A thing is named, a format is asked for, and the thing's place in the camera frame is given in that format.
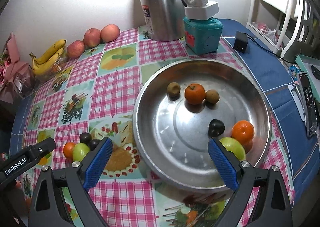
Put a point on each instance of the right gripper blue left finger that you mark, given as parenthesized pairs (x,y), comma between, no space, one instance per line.
(48,205)

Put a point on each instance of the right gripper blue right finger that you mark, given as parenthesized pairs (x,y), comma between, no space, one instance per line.
(272,206)

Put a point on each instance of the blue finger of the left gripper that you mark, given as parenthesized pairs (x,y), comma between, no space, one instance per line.
(25,159)

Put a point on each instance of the big green apple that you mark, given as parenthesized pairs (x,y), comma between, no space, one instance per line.
(79,151)

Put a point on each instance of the large orange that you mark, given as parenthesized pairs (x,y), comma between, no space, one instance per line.
(243,132)

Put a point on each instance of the dark plum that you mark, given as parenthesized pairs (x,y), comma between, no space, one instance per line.
(216,128)
(93,144)
(85,138)

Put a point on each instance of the small tangerine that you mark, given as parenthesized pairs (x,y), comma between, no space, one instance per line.
(68,150)
(195,94)

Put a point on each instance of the pink flower bouquet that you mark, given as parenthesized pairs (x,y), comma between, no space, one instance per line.
(17,79)

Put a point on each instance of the yellow banana bunch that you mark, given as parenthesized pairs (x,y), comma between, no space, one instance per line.
(41,65)

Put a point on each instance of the pink checkered fruit tablecloth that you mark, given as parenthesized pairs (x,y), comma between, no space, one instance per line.
(128,192)

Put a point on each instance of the black smartphone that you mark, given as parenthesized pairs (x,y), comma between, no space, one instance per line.
(309,105)

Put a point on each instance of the left red apple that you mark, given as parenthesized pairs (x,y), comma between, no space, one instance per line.
(75,49)

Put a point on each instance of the red apple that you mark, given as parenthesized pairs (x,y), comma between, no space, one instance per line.
(110,33)
(75,49)
(92,38)

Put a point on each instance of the large steel basin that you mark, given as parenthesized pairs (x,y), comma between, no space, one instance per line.
(172,135)

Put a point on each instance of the blue table cover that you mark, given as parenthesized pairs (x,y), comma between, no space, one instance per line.
(280,84)

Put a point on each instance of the teal cardboard box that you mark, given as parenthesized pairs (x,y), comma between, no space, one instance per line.
(305,63)

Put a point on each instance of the middle red apple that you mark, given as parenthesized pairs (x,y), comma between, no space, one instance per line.
(92,38)

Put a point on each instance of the right red apple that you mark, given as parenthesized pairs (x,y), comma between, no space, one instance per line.
(110,33)

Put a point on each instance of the black charger plug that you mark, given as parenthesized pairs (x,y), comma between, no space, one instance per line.
(241,42)

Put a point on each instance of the white plastic chair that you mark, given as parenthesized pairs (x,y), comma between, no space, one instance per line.
(305,38)

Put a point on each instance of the teal knitted box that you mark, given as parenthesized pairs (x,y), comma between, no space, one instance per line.
(202,36)

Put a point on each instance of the white shelf rack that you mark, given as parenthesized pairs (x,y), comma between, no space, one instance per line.
(273,21)

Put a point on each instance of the white power adapter block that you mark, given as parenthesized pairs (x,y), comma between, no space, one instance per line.
(201,9)

